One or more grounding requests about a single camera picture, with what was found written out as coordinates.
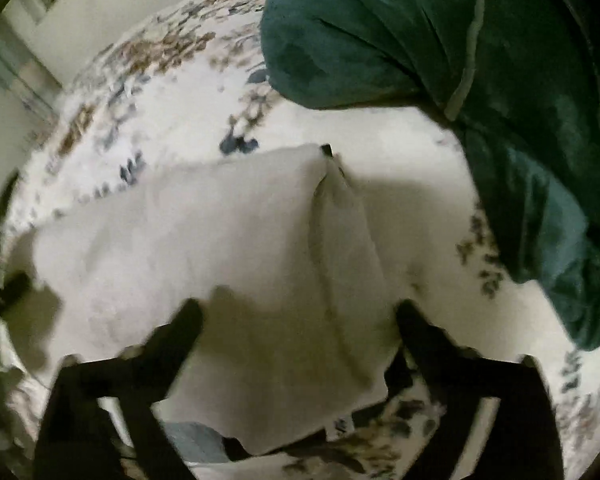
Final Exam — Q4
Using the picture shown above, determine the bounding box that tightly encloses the dark green velvet blanket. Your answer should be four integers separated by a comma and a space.
260, 0, 600, 352

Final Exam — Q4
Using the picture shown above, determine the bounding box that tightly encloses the floral printed bed sheet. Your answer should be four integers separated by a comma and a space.
0, 0, 600, 480

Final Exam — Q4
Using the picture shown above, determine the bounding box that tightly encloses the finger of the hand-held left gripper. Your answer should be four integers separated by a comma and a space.
0, 227, 33, 328

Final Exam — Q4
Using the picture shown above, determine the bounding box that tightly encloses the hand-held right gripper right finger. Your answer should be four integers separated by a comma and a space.
394, 300, 566, 480

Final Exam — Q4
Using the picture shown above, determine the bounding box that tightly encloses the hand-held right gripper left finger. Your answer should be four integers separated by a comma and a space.
33, 298, 204, 480

